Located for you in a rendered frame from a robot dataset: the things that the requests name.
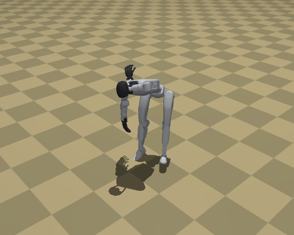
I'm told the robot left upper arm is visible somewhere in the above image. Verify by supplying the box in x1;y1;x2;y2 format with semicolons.
128;82;151;92

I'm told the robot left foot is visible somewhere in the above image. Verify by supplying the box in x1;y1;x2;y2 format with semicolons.
159;154;167;164

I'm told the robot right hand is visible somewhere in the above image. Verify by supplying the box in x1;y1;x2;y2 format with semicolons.
122;118;131;133

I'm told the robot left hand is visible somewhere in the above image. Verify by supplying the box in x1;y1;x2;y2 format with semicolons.
124;65;136;80

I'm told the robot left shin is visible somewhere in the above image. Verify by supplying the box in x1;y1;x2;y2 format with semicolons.
162;126;170;156

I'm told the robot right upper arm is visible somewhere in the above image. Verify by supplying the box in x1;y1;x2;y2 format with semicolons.
121;96;129;107

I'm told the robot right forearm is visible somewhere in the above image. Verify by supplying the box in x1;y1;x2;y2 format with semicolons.
120;101;127;121

